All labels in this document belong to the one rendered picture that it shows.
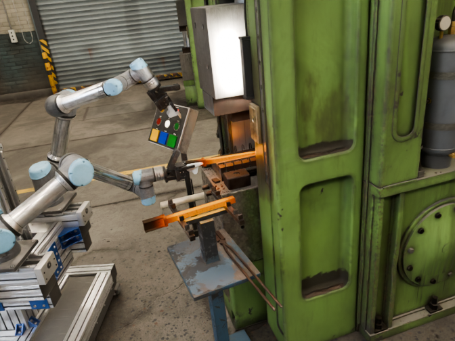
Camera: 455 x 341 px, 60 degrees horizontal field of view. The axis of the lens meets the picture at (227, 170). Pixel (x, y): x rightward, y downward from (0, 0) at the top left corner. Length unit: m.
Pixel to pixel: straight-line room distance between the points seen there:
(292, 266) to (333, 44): 1.03
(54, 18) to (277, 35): 8.61
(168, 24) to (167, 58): 0.76
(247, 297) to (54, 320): 1.11
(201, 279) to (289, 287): 0.53
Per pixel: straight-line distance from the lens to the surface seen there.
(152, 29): 9.85
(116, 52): 9.89
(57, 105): 2.14
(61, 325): 2.55
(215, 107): 1.94
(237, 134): 2.30
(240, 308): 2.40
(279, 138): 1.64
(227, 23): 1.85
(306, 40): 1.68
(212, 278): 1.71
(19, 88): 10.35
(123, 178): 2.12
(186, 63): 7.08
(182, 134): 2.43
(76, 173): 1.84
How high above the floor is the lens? 1.82
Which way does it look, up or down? 24 degrees down
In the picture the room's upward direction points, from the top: 6 degrees counter-clockwise
